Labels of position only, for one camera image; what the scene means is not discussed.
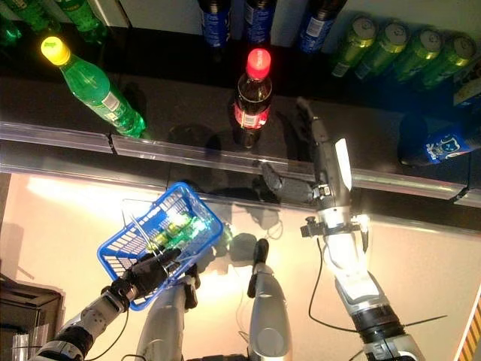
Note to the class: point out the yellow black striped board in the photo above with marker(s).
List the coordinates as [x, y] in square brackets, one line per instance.
[471, 334]

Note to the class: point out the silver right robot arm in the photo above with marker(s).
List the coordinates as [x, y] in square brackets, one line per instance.
[349, 255]

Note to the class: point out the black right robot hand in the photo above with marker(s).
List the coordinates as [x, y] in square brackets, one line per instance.
[332, 169]

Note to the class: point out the dark robot torso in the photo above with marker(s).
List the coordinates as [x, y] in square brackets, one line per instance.
[214, 357]

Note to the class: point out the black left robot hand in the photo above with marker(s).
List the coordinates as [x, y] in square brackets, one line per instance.
[150, 272]

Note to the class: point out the blue cookie box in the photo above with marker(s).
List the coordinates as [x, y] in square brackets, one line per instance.
[467, 90]

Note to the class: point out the cola bottle blue label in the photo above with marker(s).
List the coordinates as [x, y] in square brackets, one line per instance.
[317, 26]
[214, 22]
[258, 20]
[439, 144]

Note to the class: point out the white black shelving unit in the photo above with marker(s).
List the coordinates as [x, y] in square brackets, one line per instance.
[22, 308]

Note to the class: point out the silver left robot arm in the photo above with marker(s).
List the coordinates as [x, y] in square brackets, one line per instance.
[94, 316]

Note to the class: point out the cola bottle red cap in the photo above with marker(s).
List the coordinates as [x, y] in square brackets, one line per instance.
[253, 97]

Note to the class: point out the silver left robot leg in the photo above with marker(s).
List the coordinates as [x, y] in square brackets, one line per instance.
[165, 319]

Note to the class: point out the green soda bottle yellow cap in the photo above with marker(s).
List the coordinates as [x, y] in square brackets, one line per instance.
[197, 225]
[9, 34]
[35, 15]
[84, 19]
[90, 82]

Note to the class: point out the blue plastic shopping basket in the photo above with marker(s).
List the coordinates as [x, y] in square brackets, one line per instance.
[124, 240]

